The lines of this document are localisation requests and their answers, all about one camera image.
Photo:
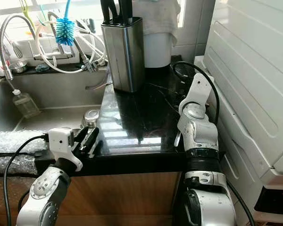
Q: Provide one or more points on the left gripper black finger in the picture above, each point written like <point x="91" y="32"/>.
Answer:
<point x="80" y="134"/>
<point x="93" y="137"/>

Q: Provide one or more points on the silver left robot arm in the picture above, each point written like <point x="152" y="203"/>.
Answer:
<point x="45" y="193"/>

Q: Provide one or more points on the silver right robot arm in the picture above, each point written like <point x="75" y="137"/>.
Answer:
<point x="200" y="129"/>

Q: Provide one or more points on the small upturned steel bowl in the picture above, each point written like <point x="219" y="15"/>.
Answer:
<point x="90" y="118"/>

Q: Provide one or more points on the steel sink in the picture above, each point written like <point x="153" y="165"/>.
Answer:
<point x="61" y="94"/>

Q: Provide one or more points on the clear purple tube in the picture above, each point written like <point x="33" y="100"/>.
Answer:
<point x="99" y="85"/>

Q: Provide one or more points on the clear plastic bottle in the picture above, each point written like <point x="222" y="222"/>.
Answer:
<point x="27" y="104"/>

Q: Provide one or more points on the wooden cabinet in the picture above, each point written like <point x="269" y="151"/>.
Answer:
<point x="127" y="197"/>

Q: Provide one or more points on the clear bubble wrap sheet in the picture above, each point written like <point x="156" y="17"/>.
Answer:
<point x="14" y="139"/>

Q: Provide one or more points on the teal scouring pad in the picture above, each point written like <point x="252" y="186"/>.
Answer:
<point x="42" y="68"/>

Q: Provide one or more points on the steel faucet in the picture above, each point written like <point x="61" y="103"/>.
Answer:
<point x="52" y="55"/>

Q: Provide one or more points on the steel knife block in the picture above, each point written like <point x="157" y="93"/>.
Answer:
<point x="122" y="56"/>

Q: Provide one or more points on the tiny steel bowl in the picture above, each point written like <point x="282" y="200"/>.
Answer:
<point x="20" y="67"/>

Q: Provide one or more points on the blue bottle brush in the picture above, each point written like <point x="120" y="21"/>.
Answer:
<point x="65" y="30"/>

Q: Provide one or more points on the thin teal hook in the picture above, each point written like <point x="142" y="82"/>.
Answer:
<point x="42" y="15"/>

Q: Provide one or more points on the white towel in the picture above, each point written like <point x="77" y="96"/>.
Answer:
<point x="160" y="19"/>

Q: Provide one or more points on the green peeler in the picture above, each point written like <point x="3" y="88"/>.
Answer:
<point x="24" y="9"/>

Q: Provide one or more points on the white ribbed appliance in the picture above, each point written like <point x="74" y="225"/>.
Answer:
<point x="254" y="56"/>

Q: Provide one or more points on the white washing machine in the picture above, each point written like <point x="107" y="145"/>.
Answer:
<point x="269" y="181"/>

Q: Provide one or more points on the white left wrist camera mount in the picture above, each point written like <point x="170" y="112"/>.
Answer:
<point x="61" y="141"/>

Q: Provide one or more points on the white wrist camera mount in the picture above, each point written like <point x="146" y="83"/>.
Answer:
<point x="203" y="87"/>
<point x="61" y="141"/>

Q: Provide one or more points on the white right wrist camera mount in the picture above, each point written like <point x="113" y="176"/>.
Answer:
<point x="203" y="87"/>

